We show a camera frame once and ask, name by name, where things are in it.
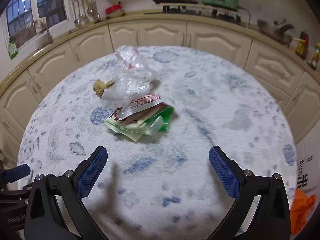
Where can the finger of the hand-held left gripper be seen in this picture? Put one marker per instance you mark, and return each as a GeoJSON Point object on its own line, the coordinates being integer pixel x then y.
{"type": "Point", "coordinates": [17, 173]}

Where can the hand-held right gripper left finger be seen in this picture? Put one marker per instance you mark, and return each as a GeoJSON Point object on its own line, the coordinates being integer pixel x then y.
{"type": "Point", "coordinates": [92, 173]}

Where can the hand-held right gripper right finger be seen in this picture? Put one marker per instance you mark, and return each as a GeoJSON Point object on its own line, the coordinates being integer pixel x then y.
{"type": "Point", "coordinates": [224, 173]}

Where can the pale translucent packet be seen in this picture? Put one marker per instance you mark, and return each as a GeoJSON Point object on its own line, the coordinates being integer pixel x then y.
{"type": "Point", "coordinates": [130, 131]}

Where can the red brown packet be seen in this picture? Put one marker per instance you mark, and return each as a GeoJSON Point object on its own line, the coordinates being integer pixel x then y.
{"type": "Point", "coordinates": [140, 116]}

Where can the green packet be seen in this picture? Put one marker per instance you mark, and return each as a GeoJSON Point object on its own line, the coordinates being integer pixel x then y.
{"type": "Point", "coordinates": [165, 116]}

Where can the brown bread piece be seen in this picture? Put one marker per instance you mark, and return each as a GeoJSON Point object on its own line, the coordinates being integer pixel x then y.
{"type": "Point", "coordinates": [99, 87]}
{"type": "Point", "coordinates": [110, 83]}

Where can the white wrapper red print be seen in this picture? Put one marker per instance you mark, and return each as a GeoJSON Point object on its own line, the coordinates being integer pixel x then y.
{"type": "Point", "coordinates": [145, 100]}

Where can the clear plastic bag red stripe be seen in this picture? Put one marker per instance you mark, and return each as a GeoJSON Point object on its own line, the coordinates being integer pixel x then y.
{"type": "Point", "coordinates": [130, 57]}

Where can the blue floral white tablecloth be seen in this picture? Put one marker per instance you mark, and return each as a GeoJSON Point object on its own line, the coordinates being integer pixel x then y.
{"type": "Point", "coordinates": [200, 135]}

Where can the orange plastic bag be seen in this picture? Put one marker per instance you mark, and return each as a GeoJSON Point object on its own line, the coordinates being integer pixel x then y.
{"type": "Point", "coordinates": [301, 210]}

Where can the cream cabinet drawer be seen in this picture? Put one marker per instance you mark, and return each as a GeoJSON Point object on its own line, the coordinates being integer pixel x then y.
{"type": "Point", "coordinates": [270, 65]}

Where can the green dish soap bottle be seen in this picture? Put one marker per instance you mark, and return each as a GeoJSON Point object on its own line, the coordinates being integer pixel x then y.
{"type": "Point", "coordinates": [12, 50]}

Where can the steel faucet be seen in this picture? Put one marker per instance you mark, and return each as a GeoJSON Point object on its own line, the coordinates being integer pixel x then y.
{"type": "Point", "coordinates": [49, 36]}

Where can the pale rag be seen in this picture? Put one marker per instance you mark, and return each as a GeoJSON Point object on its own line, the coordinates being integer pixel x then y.
{"type": "Point", "coordinates": [40, 26]}

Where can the row of condiment bottles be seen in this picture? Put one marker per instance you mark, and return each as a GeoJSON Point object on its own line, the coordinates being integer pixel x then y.
{"type": "Point", "coordinates": [302, 45]}

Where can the steel wok with lid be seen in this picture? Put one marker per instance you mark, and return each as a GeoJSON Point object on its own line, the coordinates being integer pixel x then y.
{"type": "Point", "coordinates": [273, 31]}

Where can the steel hanging kitchen utensil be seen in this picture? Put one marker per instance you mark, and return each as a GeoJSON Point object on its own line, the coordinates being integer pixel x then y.
{"type": "Point", "coordinates": [85, 18]}
{"type": "Point", "coordinates": [90, 10]}
{"type": "Point", "coordinates": [80, 14]}
{"type": "Point", "coordinates": [96, 16]}
{"type": "Point", "coordinates": [76, 22]}

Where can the cream base kitchen cabinets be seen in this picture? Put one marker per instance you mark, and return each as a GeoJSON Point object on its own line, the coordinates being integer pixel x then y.
{"type": "Point", "coordinates": [162, 32]}

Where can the beige bowl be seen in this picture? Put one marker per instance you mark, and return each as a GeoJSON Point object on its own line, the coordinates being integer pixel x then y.
{"type": "Point", "coordinates": [115, 14]}

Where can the white framed window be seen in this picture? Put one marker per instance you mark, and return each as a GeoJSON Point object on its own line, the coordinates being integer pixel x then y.
{"type": "Point", "coordinates": [22, 12]}

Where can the red plastic container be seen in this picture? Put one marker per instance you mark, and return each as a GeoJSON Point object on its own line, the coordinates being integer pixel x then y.
{"type": "Point", "coordinates": [113, 8]}

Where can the black induction cooker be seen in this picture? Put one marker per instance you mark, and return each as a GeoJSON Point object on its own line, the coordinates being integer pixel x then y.
{"type": "Point", "coordinates": [172, 1]}

